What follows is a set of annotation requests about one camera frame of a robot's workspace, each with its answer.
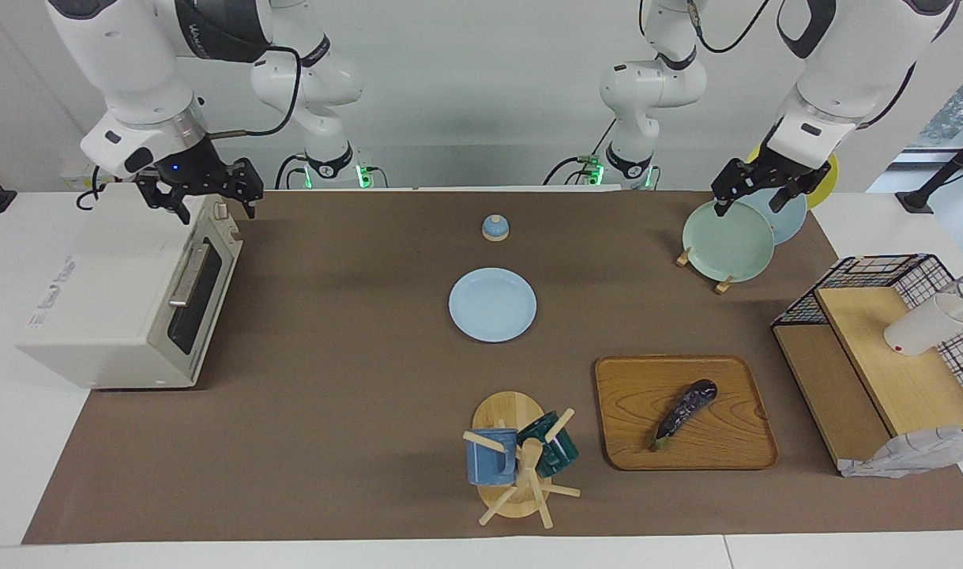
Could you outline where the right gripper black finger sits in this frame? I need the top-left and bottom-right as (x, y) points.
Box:
(227, 158), (265, 220)
(136, 175), (191, 226)

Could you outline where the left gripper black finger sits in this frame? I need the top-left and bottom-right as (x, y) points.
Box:
(769, 175), (822, 213)
(712, 160), (760, 217)

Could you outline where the cream toaster oven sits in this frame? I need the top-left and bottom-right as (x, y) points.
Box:
(17, 183), (243, 390)

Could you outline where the dark purple eggplant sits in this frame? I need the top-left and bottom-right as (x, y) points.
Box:
(651, 379), (719, 453)

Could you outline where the light blue racked plate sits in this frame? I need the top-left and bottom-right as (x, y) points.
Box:
(738, 187), (808, 246)

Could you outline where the yellow racked plate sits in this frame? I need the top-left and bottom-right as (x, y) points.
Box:
(746, 142), (839, 210)

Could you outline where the pale green racked plate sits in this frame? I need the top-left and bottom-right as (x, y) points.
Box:
(682, 200), (776, 283)

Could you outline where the white power strip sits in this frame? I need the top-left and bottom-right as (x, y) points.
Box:
(61, 158), (107, 190)

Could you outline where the wooden plate rack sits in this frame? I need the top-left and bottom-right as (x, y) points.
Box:
(675, 247), (736, 296)

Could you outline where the white cup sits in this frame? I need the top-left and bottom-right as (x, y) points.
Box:
(884, 294), (963, 356)

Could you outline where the wooden stepped shelf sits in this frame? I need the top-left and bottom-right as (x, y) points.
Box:
(772, 286), (963, 475)

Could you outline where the wooden serving tray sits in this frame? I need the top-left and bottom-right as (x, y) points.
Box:
(594, 355), (780, 472)

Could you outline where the brown table mat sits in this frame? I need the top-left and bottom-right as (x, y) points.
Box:
(21, 190), (963, 546)

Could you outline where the grey cloth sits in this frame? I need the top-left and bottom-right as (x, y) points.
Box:
(838, 425), (963, 479)

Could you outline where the wooden mug tree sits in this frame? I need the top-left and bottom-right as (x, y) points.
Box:
(462, 391), (582, 529)

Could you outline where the dark green mug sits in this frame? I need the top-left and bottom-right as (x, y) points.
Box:
(517, 411), (580, 478)

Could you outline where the blue mug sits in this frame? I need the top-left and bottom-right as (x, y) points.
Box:
(466, 429), (519, 486)

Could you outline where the black right base cable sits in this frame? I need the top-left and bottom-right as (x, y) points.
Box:
(274, 153), (308, 190)

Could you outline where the black base cable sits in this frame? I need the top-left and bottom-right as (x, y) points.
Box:
(543, 119), (618, 187)
(274, 153), (308, 190)

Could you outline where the black power strip cable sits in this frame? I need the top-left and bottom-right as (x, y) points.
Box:
(76, 164), (107, 210)

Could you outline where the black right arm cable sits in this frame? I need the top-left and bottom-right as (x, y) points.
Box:
(205, 43), (304, 139)

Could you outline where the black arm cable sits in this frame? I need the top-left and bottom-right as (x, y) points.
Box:
(687, 0), (774, 56)
(205, 43), (304, 139)

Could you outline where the black wire basket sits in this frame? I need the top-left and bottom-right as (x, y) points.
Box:
(771, 254), (963, 420)

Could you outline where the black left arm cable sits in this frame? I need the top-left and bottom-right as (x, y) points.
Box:
(687, 0), (774, 56)

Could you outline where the black left base cable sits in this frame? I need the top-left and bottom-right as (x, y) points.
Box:
(543, 119), (618, 187)

